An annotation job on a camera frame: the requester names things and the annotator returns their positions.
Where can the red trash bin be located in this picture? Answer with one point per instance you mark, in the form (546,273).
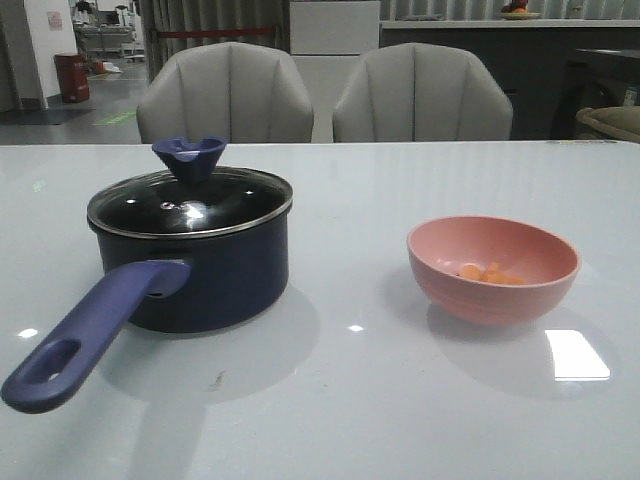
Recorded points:
(72,77)

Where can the dark kitchen counter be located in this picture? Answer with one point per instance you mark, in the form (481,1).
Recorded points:
(542,65)

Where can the right beige chair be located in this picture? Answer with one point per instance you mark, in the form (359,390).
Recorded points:
(416,92)

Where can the pink bowl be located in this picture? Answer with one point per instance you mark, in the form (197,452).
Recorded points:
(438,249)

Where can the beige chair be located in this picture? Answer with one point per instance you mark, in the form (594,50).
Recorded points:
(416,92)
(242,92)

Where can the left beige chair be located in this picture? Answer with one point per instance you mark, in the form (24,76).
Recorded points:
(242,92)

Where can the fruit plate on counter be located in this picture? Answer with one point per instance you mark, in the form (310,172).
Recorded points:
(518,10)

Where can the orange ham slices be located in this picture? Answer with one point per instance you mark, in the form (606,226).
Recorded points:
(488,274)

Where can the grey curtain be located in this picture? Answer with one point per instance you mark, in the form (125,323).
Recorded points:
(209,15)

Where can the beige cushion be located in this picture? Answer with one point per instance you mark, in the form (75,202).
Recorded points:
(615,123)

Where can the red barrier belt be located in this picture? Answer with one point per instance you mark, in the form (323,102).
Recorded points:
(223,33)

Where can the glass lid blue knob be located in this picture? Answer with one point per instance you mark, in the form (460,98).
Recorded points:
(193,197)

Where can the dark blue saucepan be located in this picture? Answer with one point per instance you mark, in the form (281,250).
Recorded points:
(182,285)

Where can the white cabinet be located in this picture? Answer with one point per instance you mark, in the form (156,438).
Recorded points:
(326,39)

